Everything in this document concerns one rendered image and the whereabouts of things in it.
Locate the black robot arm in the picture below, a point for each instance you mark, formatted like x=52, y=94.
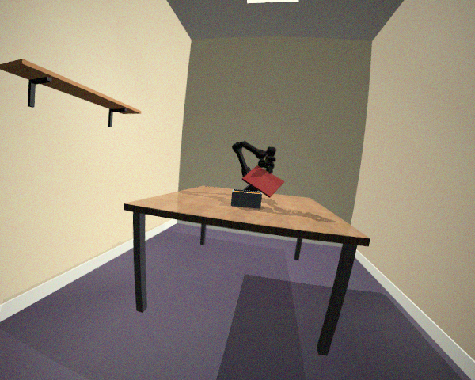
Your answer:
x=261, y=154

